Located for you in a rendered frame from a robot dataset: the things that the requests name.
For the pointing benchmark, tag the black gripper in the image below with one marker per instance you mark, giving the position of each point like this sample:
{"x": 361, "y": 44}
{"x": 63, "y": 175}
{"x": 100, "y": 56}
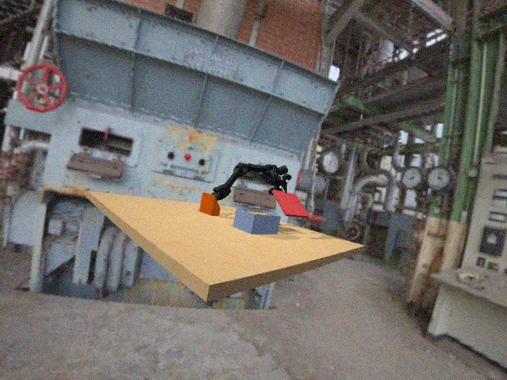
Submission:
{"x": 282, "y": 182}

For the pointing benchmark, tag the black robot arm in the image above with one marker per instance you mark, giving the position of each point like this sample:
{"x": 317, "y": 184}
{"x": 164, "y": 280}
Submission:
{"x": 222, "y": 191}

